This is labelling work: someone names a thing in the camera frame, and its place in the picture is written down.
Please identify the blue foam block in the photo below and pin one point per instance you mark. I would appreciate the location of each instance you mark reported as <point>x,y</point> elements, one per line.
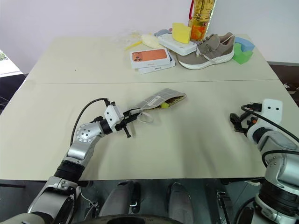
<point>244,44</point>

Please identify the white flat plastic case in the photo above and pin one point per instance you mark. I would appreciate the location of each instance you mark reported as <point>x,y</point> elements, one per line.
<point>180,45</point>

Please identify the white phone box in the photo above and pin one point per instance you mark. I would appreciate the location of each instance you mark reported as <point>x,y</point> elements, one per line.
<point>158,68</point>

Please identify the taupe sneaker white sole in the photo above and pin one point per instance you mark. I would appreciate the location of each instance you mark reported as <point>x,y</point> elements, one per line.
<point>208,52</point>

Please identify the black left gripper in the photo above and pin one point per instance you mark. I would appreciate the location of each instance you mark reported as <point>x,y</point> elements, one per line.
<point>121,125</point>

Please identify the yellow sponge block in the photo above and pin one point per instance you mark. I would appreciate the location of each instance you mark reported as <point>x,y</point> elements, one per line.
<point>181,32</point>

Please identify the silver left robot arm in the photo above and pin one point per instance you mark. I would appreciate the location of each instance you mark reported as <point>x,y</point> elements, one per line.
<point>85,135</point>

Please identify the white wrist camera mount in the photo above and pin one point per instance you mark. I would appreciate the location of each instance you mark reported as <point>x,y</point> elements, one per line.
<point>112,116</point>
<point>272,109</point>

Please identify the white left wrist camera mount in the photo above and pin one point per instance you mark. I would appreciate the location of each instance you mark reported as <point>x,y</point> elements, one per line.
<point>112,116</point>

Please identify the orange phone picture box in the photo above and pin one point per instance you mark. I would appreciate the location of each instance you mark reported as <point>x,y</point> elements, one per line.
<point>150,58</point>

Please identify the green foam block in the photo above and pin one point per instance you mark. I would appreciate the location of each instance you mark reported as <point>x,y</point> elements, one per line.
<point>241,55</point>

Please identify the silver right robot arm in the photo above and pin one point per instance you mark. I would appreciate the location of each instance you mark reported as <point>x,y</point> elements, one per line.
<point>273,149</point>

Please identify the cooking oil bottle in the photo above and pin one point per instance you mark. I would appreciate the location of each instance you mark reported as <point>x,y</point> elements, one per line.
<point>201,21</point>

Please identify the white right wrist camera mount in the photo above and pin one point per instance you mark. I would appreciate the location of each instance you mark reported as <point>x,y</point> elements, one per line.
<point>272,109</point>

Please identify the grey blue small object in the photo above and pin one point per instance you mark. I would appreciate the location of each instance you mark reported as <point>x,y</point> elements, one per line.
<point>162,32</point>

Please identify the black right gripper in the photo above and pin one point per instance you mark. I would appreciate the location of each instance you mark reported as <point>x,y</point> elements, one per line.
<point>245,121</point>

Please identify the grey grid pencil pouch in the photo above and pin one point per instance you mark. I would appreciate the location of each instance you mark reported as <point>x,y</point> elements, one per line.
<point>160,100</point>

